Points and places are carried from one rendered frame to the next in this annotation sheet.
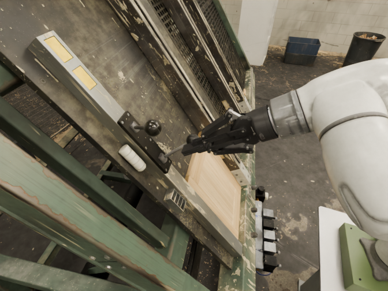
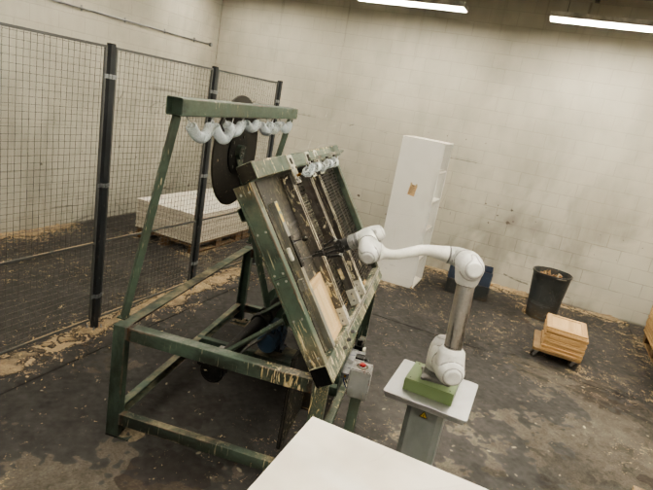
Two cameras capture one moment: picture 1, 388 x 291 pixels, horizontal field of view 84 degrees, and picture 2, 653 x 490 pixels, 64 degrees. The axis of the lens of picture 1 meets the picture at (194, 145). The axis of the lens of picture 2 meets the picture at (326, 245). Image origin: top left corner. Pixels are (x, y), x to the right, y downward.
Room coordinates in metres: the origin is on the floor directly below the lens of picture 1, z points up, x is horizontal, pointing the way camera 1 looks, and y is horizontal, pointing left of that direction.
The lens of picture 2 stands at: (-2.56, 0.01, 2.32)
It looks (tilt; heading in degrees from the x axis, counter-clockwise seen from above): 15 degrees down; 359
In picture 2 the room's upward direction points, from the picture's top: 10 degrees clockwise
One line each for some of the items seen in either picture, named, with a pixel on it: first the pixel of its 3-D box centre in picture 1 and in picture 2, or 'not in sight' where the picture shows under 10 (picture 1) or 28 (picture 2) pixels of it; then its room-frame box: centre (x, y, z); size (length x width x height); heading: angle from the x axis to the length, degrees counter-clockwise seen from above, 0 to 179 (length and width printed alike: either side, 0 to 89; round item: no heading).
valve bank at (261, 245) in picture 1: (263, 230); (356, 367); (0.56, -0.38, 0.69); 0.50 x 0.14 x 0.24; 168
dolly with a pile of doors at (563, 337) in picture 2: not in sight; (558, 338); (2.98, -2.88, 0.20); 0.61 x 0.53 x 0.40; 158
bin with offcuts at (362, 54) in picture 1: (360, 53); (546, 294); (4.25, -3.19, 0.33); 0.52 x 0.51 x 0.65; 158
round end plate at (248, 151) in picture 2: not in sight; (238, 152); (1.29, 0.69, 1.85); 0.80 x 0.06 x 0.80; 168
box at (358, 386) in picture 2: not in sight; (360, 380); (0.12, -0.36, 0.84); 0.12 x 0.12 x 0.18; 78
